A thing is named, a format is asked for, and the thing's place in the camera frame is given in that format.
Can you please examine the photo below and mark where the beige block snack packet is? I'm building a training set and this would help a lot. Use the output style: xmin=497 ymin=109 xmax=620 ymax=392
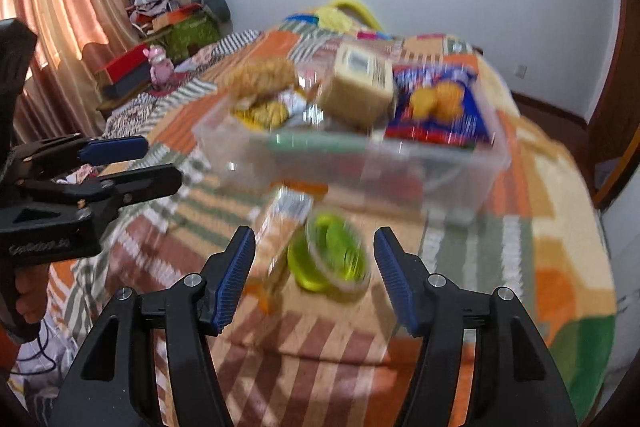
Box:
xmin=319 ymin=46 xmax=397 ymax=128

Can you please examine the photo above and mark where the yellow pillow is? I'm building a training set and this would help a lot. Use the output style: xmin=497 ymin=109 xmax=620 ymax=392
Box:
xmin=284 ymin=0 xmax=387 ymax=38

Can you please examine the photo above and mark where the black cable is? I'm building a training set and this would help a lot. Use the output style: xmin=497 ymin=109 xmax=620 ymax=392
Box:
xmin=9 ymin=321 xmax=67 ymax=377

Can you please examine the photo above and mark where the yellow bean snack packet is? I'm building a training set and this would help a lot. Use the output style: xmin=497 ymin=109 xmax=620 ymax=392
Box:
xmin=234 ymin=98 xmax=292 ymax=128

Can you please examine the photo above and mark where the green pea cup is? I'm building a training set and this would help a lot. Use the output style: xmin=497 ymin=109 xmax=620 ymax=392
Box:
xmin=286 ymin=211 xmax=372 ymax=297

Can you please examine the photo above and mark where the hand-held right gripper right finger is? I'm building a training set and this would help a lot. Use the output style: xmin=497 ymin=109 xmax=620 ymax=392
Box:
xmin=374 ymin=227 xmax=581 ymax=427

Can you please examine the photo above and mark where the person's left hand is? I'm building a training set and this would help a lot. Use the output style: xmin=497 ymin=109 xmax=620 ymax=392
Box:
xmin=14 ymin=263 xmax=52 ymax=324

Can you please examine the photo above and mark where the clear plastic storage box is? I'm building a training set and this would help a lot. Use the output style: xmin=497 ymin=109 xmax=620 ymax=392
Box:
xmin=191 ymin=54 xmax=512 ymax=229

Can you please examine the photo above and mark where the pink plush toy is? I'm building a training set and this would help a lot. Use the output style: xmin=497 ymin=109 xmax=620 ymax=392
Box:
xmin=142 ymin=46 xmax=177 ymax=86

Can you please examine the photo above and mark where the long biscuit packet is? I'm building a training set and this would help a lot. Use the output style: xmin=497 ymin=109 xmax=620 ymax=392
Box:
xmin=249 ymin=186 xmax=314 ymax=310

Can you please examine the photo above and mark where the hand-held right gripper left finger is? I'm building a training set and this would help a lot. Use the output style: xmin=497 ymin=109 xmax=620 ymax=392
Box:
xmin=50 ymin=226 xmax=257 ymax=427

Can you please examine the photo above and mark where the blue snack packet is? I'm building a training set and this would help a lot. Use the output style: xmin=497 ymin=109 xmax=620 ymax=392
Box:
xmin=385 ymin=63 xmax=497 ymax=146

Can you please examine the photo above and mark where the red box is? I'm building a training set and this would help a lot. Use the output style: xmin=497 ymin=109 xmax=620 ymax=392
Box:
xmin=94 ymin=43 xmax=154 ymax=101

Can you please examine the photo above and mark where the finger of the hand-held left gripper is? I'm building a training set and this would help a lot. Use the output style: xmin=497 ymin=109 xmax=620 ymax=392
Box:
xmin=12 ymin=134 xmax=150 ymax=168
xmin=20 ymin=163 xmax=183 ymax=230

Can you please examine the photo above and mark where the green box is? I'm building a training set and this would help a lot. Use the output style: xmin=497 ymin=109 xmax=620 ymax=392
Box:
xmin=164 ymin=13 xmax=224 ymax=64

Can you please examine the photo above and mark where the golden fried snack packet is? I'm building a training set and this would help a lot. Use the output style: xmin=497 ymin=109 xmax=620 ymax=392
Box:
xmin=229 ymin=56 xmax=302 ymax=98

